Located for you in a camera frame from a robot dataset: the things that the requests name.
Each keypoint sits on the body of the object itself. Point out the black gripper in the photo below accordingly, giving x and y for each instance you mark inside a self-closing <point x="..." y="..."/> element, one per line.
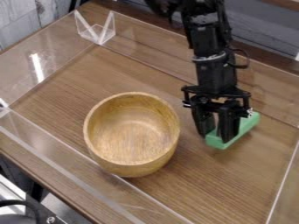
<point x="217" y="83"/>

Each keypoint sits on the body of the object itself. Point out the green rectangular block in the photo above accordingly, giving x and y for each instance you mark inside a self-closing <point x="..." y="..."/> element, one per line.
<point x="222" y="137"/>

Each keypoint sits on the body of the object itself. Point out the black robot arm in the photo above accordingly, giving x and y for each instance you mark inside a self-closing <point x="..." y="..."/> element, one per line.
<point x="218" y="103"/>

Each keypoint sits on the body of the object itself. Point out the brown wooden bowl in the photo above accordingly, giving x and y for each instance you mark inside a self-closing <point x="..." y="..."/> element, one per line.
<point x="132" y="132"/>

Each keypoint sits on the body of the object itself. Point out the clear acrylic tray wall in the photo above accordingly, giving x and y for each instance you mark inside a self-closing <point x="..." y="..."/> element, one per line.
<point x="57" y="75"/>

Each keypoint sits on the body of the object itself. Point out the clear acrylic corner bracket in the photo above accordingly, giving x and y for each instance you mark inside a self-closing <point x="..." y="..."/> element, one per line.
<point x="100" y="34"/>

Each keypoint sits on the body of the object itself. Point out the black metal base bracket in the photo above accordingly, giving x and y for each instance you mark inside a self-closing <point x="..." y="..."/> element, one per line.
<point x="49" y="216"/>

